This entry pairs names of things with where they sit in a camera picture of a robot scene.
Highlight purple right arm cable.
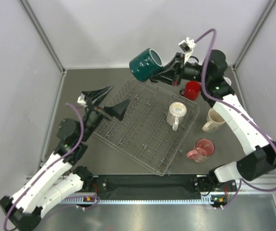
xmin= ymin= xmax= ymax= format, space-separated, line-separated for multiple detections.
xmin=194 ymin=28 xmax=276 ymax=210

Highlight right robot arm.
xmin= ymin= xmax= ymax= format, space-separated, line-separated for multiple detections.
xmin=150 ymin=50 xmax=276 ymax=191

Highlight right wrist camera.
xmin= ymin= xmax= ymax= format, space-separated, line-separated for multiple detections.
xmin=178 ymin=37 xmax=196 ymax=53

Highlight dark green mug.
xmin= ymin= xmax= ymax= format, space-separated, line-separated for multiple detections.
xmin=129 ymin=48 xmax=163 ymax=82

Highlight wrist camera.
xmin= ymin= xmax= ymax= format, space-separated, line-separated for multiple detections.
xmin=178 ymin=37 xmax=196 ymax=53
xmin=77 ymin=94 xmax=86 ymax=106

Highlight cream coral pattern mug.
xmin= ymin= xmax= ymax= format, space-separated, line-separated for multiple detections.
xmin=202 ymin=108 xmax=226 ymax=133

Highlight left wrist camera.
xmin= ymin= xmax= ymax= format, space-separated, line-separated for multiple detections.
xmin=77 ymin=94 xmax=86 ymax=106

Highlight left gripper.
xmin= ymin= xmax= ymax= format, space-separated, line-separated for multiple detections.
xmin=79 ymin=85 xmax=130 ymax=142

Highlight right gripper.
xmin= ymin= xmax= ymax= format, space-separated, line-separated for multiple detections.
xmin=152 ymin=53 xmax=210 ymax=87

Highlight white floral mug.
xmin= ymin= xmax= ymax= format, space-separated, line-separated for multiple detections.
xmin=166 ymin=102 xmax=187 ymax=131

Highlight small orange mug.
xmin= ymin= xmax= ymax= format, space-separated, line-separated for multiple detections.
xmin=224 ymin=77 xmax=232 ymax=86

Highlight slotted cable duct rail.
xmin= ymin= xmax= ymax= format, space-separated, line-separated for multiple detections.
xmin=63 ymin=194 xmax=227 ymax=205

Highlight pink mug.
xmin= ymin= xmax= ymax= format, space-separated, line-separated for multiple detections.
xmin=186 ymin=139 xmax=215 ymax=163

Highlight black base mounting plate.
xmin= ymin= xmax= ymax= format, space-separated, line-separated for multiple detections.
xmin=80 ymin=174 xmax=227 ymax=200

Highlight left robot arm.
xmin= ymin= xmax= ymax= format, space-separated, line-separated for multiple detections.
xmin=0 ymin=85 xmax=130 ymax=231

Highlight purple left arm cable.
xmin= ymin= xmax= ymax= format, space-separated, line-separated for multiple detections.
xmin=3 ymin=103 xmax=100 ymax=231

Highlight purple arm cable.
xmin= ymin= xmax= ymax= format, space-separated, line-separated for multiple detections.
xmin=3 ymin=103 xmax=100 ymax=231
xmin=194 ymin=28 xmax=276 ymax=210

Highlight red mug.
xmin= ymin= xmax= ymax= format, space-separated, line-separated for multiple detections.
xmin=180 ymin=81 xmax=201 ymax=101

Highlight grey wire dish rack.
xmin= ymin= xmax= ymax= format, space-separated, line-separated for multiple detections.
xmin=94 ymin=77 xmax=200 ymax=176

